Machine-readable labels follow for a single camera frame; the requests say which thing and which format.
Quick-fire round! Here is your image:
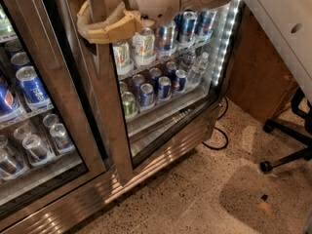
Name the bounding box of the glass fridge door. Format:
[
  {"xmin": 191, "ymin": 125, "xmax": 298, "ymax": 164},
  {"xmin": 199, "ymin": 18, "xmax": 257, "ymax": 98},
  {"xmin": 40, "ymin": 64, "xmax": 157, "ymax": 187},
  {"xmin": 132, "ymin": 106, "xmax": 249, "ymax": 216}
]
[
  {"xmin": 55, "ymin": 0, "xmax": 244, "ymax": 184},
  {"xmin": 0, "ymin": 0, "xmax": 106, "ymax": 234}
]

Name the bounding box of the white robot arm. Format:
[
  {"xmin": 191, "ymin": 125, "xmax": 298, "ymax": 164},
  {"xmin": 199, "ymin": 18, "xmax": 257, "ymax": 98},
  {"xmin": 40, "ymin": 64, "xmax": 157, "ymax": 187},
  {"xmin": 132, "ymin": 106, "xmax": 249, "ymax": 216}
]
[{"xmin": 78, "ymin": 0, "xmax": 312, "ymax": 100}]

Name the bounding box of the white 7up can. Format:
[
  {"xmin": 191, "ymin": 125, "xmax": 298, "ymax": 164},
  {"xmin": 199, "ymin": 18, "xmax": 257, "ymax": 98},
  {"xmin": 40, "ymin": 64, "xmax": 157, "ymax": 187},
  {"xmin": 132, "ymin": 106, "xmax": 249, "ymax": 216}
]
[
  {"xmin": 113, "ymin": 41, "xmax": 130, "ymax": 69},
  {"xmin": 136, "ymin": 27, "xmax": 155, "ymax": 58}
]

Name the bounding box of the front white 7up can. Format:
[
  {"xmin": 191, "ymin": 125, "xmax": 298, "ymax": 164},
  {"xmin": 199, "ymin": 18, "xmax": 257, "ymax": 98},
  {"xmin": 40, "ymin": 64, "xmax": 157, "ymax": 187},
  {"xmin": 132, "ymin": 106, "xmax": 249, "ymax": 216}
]
[{"xmin": 113, "ymin": 41, "xmax": 130, "ymax": 69}]

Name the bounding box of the front blue silver can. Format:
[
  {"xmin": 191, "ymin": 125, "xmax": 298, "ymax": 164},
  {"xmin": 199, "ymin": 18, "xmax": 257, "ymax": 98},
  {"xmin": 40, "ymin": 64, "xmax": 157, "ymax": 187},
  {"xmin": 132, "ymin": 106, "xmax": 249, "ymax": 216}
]
[{"xmin": 157, "ymin": 20, "xmax": 176, "ymax": 51}]

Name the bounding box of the blue can bottom shelf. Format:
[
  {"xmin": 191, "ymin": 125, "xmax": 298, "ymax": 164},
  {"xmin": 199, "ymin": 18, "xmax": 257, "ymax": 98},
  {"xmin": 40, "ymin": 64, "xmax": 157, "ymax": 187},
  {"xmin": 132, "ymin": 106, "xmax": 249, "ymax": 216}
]
[{"xmin": 139, "ymin": 83, "xmax": 154, "ymax": 107}]

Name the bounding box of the green soda can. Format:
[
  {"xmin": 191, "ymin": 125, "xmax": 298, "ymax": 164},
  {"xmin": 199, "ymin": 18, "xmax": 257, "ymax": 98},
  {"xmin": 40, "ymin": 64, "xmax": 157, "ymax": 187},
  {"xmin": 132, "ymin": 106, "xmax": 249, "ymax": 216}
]
[{"xmin": 122, "ymin": 92, "xmax": 137, "ymax": 116}]

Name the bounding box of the clear water bottle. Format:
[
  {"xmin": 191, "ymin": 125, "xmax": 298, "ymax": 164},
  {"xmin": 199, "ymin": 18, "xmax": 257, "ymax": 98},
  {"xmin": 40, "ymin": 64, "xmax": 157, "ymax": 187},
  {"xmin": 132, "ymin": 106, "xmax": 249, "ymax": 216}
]
[{"xmin": 188, "ymin": 52, "xmax": 209, "ymax": 84}]

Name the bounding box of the blue pepsi can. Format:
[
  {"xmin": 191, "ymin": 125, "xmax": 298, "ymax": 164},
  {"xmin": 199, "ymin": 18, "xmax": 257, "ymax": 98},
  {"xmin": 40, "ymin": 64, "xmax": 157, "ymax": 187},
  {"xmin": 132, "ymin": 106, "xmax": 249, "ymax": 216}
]
[
  {"xmin": 0, "ymin": 82, "xmax": 20, "ymax": 116},
  {"xmin": 16, "ymin": 66, "xmax": 49, "ymax": 103}
]

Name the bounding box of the wooden counter cabinet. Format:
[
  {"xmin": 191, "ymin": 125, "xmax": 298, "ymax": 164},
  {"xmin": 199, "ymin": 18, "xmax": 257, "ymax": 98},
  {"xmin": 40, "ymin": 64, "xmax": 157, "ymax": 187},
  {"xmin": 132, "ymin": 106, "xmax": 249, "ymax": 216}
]
[{"xmin": 228, "ymin": 9, "xmax": 298, "ymax": 123}]

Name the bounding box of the front blue pepsi can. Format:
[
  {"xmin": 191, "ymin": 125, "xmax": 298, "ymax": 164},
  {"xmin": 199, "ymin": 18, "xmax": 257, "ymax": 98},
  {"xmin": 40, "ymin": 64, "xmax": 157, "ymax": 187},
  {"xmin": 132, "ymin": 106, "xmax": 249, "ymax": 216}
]
[{"xmin": 0, "ymin": 82, "xmax": 20, "ymax": 116}]

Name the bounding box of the silver can lower left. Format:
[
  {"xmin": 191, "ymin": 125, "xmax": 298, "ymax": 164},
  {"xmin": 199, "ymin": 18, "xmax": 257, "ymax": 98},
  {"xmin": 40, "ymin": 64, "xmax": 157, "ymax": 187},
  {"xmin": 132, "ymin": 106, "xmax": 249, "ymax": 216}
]
[{"xmin": 22, "ymin": 135, "xmax": 48, "ymax": 161}]

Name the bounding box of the black chair base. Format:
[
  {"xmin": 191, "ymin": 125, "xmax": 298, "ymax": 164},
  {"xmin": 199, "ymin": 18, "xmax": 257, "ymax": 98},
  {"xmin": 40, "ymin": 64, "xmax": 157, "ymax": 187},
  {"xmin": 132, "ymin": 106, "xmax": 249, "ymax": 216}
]
[{"xmin": 259, "ymin": 88, "xmax": 312, "ymax": 174}]

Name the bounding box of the black power cable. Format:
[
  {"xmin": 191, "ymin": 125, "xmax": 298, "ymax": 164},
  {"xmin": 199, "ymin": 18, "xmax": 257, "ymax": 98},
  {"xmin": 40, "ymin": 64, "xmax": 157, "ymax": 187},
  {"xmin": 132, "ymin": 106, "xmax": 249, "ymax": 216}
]
[{"xmin": 201, "ymin": 96, "xmax": 230, "ymax": 151}]

